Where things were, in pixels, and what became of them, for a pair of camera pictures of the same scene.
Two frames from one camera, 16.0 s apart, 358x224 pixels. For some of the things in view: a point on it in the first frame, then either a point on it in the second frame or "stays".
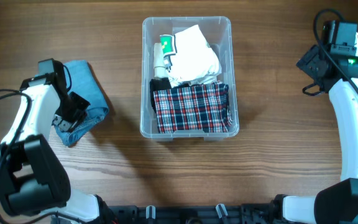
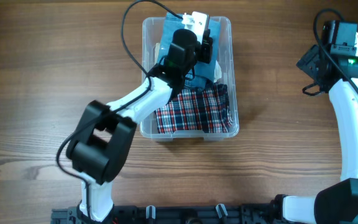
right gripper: (307, 61) stays
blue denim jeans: (81, 81) to (203, 73)
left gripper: (70, 124) to (208, 46)
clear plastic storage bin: (188, 86) stays
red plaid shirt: (203, 107) stays
